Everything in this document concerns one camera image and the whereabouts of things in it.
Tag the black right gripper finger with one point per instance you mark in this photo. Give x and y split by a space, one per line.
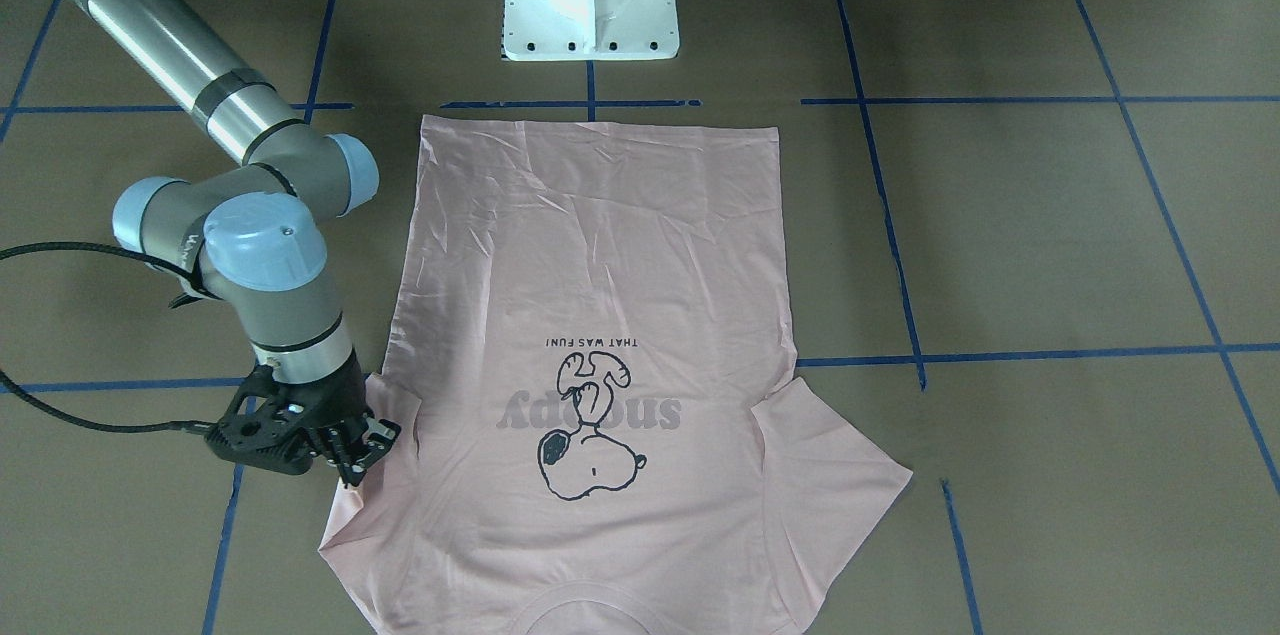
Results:
374 440
345 450

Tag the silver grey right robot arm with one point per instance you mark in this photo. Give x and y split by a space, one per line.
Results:
249 236

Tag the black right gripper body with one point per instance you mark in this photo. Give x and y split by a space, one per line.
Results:
338 402

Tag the pink Snoopy t-shirt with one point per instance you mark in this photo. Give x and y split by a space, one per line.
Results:
593 367

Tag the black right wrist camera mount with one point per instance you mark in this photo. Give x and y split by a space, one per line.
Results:
267 425

